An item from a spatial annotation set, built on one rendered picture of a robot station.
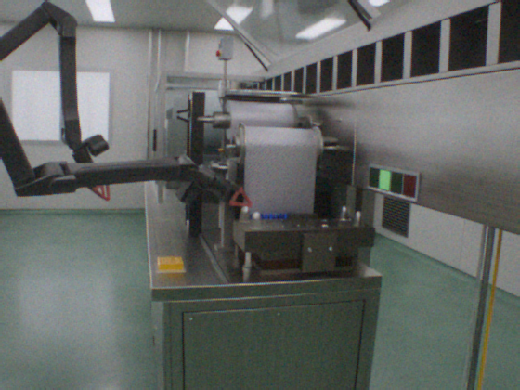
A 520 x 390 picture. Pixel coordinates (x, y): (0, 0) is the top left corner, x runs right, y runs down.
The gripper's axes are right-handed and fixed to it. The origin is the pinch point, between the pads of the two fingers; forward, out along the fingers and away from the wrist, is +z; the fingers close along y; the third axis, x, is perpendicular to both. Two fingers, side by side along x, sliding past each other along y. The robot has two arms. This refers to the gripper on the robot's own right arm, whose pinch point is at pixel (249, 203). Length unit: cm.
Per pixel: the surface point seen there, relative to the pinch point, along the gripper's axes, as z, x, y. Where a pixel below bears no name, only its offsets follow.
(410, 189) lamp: 20, 24, 43
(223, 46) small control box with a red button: -30, 51, -57
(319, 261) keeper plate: 20.1, -3.2, 21.9
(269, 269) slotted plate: 9.6, -12.6, 18.7
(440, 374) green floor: 163, -28, -49
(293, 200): 11.9, 8.5, 0.3
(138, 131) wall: -43, -4, -556
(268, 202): 5.1, 3.5, 0.2
